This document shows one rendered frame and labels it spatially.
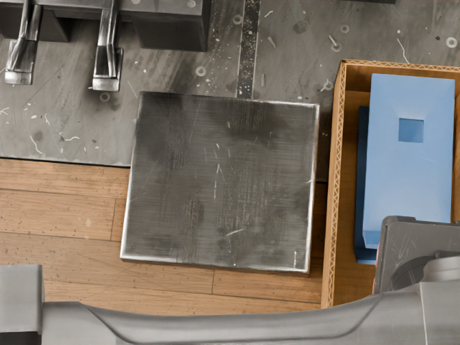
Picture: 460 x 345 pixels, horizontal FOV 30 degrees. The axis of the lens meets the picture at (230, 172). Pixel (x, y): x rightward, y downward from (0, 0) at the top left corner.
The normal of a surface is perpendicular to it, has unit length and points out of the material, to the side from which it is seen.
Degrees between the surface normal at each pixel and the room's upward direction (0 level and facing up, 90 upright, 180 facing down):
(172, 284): 0
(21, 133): 0
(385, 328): 13
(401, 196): 2
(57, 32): 90
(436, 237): 32
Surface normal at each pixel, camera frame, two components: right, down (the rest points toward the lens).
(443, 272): -0.69, -0.15
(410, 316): 0.19, -0.26
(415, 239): -0.07, 0.29
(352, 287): -0.03, -0.25
